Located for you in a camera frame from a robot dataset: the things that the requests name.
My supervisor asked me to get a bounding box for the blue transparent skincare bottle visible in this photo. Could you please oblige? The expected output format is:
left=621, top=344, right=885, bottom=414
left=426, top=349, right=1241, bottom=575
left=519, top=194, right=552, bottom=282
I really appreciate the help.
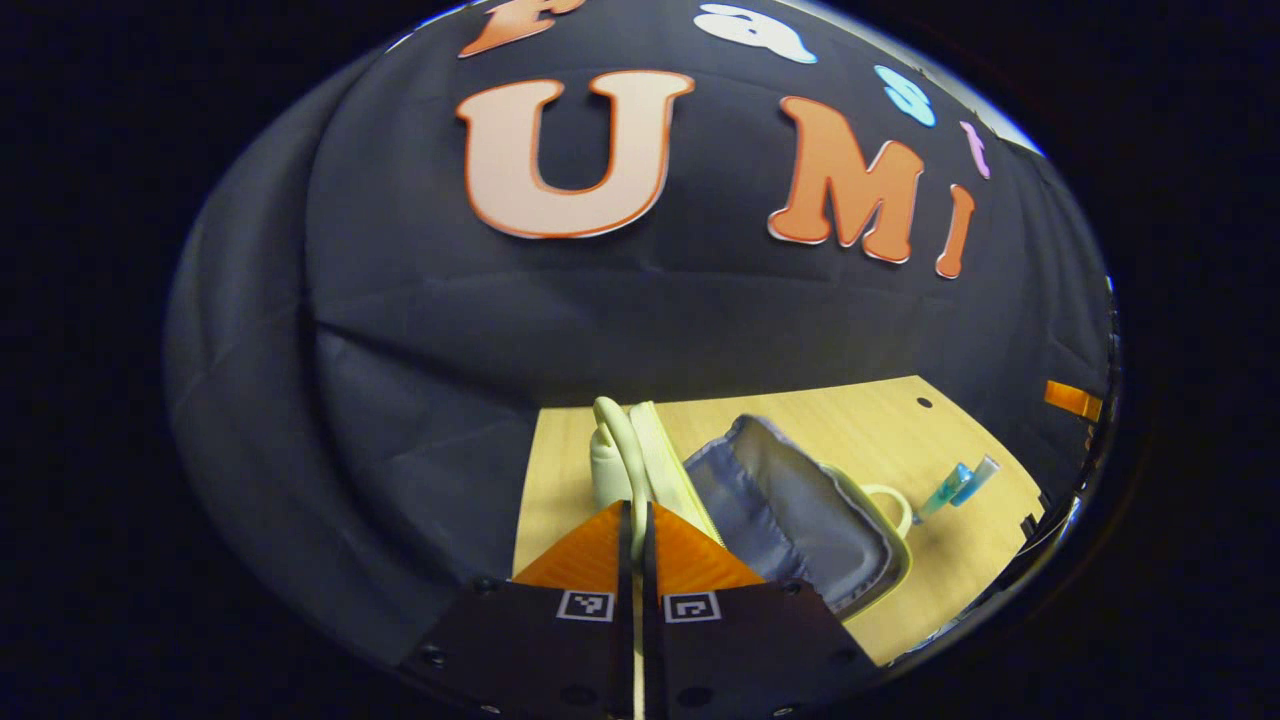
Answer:
left=914, top=462, right=972, bottom=523

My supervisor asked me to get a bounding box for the pale yellow suitcase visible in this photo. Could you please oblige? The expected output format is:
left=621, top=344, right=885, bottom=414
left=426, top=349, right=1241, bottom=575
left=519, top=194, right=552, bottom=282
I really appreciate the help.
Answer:
left=590, top=397, right=914, bottom=623

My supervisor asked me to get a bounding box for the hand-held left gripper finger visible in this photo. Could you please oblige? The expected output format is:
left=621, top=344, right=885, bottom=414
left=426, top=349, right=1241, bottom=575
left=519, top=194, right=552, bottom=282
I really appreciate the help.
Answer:
left=398, top=500, right=639, bottom=720
left=643, top=500, right=887, bottom=720

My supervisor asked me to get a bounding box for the white blue gradient tube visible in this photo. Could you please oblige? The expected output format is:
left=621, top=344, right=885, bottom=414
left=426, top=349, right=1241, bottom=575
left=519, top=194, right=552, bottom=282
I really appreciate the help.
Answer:
left=950, top=455, right=1001, bottom=507

